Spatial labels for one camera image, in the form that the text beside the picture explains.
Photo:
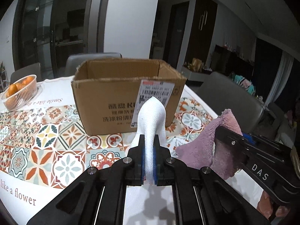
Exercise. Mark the grey dining chair right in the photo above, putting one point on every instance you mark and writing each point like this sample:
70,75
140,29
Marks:
220,93

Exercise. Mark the patterned tile table runner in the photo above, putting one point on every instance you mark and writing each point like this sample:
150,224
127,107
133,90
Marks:
49,146

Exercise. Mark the right hand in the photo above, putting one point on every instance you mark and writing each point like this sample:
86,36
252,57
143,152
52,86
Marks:
265,207

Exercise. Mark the brown cardboard box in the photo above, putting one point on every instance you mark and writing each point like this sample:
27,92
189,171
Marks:
107,92

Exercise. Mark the colourful clothes pile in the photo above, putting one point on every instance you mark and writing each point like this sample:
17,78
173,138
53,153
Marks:
244,83

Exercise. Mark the white cleaning cloth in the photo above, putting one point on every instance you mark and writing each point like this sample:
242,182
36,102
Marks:
150,122

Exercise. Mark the black glass sliding door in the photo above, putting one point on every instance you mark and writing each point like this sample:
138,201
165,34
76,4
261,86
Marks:
49,31

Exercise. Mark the white fruit basket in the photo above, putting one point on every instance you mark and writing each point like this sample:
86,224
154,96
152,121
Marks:
27,89

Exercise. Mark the orange fruit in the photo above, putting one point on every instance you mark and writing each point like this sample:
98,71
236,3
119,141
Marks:
11,90

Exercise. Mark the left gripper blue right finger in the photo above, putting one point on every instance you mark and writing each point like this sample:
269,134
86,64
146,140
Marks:
162,174

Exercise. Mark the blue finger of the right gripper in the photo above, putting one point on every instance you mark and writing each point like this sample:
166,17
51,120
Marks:
249,138

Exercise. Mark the mauve microfibre cloth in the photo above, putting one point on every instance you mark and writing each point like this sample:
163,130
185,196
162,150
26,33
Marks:
206,151

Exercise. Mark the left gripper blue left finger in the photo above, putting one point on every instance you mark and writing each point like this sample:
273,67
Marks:
136,171

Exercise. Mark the dark sideboard cabinet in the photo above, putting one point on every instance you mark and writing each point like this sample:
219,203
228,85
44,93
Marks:
227,62

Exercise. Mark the grey dining chair left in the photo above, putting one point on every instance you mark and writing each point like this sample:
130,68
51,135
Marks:
33,69

